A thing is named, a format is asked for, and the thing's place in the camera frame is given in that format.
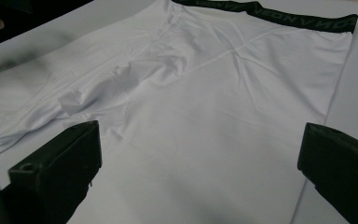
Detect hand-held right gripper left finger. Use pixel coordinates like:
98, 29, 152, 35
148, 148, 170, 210
1, 120, 103, 224

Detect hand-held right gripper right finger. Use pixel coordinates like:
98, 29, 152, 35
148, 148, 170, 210
297, 122, 358, 224

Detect white pants with black waistband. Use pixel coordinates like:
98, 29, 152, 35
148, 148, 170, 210
0, 0, 358, 224

